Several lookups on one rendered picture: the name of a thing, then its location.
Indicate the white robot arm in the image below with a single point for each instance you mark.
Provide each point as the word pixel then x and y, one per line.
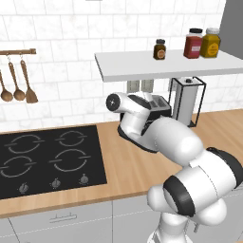
pixel 177 142

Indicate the pale bread slice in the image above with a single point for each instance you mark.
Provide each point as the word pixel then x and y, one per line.
pixel 147 95

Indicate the white paper towel roll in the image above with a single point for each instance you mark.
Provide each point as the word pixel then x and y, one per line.
pixel 186 101

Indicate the grey hob knob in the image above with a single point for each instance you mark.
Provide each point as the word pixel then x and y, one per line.
pixel 55 183
pixel 23 188
pixel 84 179

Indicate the small brown jar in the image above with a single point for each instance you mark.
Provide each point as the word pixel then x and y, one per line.
pixel 159 49

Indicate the black hob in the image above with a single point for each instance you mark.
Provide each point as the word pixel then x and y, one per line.
pixel 47 158

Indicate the wooden spatula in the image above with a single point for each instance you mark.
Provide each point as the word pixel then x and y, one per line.
pixel 29 90

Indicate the red jar black lid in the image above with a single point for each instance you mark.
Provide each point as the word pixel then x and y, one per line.
pixel 193 44

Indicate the wooden spoon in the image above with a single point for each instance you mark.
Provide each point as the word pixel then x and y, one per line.
pixel 17 90
pixel 5 93

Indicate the yellow jar white lid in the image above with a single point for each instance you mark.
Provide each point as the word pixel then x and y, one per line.
pixel 211 44

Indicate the grey drawer front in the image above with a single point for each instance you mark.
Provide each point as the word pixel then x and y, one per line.
pixel 63 226

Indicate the grey tall cabinet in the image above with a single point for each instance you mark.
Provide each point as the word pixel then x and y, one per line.
pixel 233 25

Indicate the white wall shelf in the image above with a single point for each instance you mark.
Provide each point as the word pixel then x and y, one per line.
pixel 142 66

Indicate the wooden hanging rail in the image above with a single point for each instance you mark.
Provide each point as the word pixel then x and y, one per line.
pixel 19 52

